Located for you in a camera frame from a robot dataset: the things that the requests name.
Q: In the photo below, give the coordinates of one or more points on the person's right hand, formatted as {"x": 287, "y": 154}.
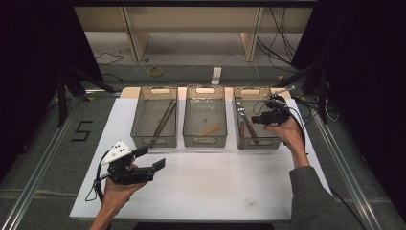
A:
{"x": 292, "y": 135}

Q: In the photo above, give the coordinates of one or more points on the light wooden utensil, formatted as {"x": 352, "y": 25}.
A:
{"x": 209, "y": 130}

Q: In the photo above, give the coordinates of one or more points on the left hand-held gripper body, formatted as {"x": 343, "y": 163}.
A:
{"x": 127, "y": 175}

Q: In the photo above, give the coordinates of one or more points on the person's left hand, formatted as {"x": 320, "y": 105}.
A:
{"x": 116, "y": 195}

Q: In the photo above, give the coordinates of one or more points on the grey translucent plastic basket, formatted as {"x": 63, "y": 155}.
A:
{"x": 143, "y": 121}
{"x": 247, "y": 145}
{"x": 204, "y": 111}

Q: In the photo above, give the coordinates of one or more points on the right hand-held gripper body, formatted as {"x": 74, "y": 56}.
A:
{"x": 279, "y": 116}

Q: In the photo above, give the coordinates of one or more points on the white board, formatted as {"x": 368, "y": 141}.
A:
{"x": 207, "y": 191}

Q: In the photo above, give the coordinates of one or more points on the long metal floor rail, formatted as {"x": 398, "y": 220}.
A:
{"x": 38, "y": 172}
{"x": 344, "y": 172}

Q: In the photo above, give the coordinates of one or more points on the light wooden shelf unit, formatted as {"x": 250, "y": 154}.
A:
{"x": 191, "y": 19}

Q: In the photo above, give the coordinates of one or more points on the dark curtain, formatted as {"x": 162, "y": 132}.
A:
{"x": 367, "y": 80}
{"x": 32, "y": 64}

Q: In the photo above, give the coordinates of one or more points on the black metal stand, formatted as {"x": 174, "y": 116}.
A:
{"x": 323, "y": 102}
{"x": 61, "y": 102}

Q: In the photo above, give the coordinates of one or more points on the yellow tape roll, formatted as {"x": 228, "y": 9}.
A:
{"x": 150, "y": 71}

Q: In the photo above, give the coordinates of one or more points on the white power strip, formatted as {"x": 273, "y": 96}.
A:
{"x": 216, "y": 76}

